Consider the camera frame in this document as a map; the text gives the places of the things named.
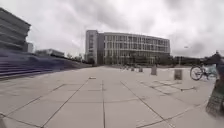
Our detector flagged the long grey office building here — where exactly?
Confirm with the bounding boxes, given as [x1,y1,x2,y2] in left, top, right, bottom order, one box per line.
[84,29,172,66]

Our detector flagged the grey concrete slab plaza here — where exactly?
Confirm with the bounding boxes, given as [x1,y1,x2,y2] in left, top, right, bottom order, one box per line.
[0,65,224,128]

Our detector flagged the low distant building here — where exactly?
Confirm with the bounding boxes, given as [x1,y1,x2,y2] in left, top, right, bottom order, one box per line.
[34,48,66,58]

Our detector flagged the row of stone bollards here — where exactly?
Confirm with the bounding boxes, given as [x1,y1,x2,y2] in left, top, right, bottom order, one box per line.
[121,64,184,81]

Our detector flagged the distant row of trees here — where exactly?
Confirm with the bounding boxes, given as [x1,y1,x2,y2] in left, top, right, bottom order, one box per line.
[170,55,205,66]

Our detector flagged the bicycle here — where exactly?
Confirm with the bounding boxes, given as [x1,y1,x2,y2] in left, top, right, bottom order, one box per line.
[189,63,219,82]

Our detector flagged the wide blue-grey stairs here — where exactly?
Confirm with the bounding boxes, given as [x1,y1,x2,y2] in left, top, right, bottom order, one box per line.
[0,49,92,80]

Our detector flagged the grey stepped building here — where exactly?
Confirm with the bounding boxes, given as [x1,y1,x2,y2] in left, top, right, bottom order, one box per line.
[0,7,33,54]

